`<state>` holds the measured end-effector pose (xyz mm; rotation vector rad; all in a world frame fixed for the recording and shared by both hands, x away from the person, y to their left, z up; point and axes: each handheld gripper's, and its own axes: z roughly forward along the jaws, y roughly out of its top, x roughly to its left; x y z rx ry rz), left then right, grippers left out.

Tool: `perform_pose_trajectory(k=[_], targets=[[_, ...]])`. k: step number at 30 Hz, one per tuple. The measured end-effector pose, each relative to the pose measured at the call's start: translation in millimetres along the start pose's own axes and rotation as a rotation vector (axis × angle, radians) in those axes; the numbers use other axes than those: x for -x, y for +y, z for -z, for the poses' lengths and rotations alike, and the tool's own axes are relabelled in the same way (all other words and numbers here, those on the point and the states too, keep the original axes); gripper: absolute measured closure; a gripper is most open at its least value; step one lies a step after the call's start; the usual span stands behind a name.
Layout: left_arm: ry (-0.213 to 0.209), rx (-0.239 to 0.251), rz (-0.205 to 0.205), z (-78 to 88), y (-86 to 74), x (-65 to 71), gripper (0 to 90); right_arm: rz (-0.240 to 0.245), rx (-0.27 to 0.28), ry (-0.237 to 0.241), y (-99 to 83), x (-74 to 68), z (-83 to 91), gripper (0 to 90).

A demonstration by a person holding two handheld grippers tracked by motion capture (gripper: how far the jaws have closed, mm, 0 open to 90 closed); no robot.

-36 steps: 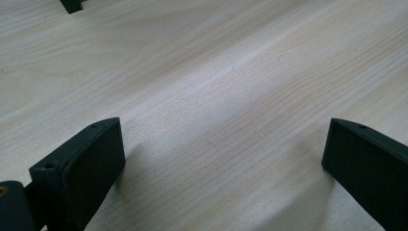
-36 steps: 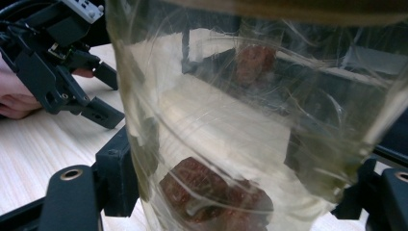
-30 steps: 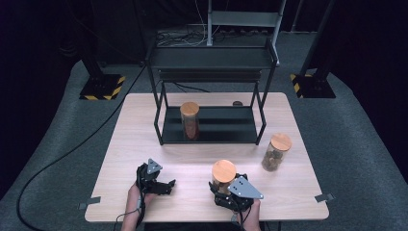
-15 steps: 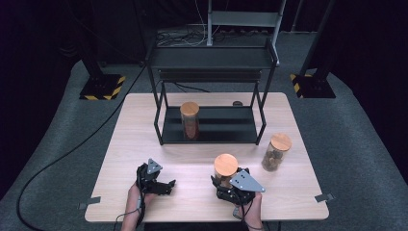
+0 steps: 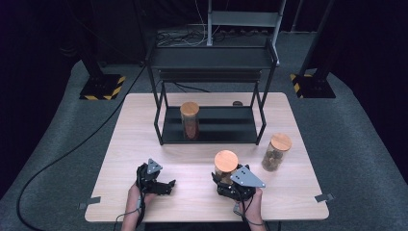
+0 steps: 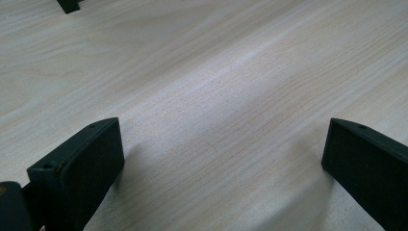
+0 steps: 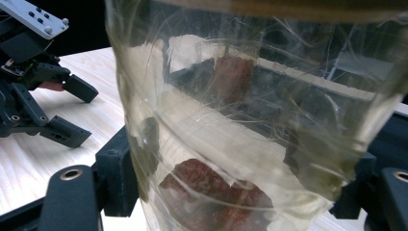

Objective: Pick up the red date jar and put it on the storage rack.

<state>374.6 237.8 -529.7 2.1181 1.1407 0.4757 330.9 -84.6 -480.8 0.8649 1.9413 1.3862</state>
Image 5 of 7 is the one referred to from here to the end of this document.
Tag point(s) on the grey metal stand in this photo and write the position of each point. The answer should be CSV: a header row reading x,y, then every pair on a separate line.
x,y
243,18

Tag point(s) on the person's right hand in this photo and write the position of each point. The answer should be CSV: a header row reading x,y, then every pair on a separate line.
x,y
253,205

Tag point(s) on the person's left hand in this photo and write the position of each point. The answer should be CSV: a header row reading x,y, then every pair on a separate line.
x,y
134,195

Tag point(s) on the black metal shelf rack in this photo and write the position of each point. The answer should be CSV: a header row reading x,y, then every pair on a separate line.
x,y
211,57

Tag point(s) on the black stand with striped base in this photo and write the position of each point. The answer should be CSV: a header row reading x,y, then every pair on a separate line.
x,y
316,86
102,86

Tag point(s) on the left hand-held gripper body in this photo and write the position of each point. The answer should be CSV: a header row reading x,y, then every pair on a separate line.
x,y
150,179

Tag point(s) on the glass jar with red berries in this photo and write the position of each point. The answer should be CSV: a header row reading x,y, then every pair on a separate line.
x,y
189,109

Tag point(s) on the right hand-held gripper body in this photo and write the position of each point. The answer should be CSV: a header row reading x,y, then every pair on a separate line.
x,y
245,181

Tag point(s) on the glass jar with dark lumps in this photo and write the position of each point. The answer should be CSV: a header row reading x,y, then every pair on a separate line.
x,y
281,141

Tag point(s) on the thin metal pole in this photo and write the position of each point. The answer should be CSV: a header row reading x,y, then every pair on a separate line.
x,y
296,16

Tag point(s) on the grey tape strip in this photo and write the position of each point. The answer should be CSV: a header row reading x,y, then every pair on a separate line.
x,y
324,197
89,202

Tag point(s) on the glass jar with tan contents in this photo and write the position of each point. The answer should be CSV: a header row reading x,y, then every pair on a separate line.
x,y
226,161

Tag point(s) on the small dark round disc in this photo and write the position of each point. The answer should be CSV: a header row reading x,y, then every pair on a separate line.
x,y
237,103

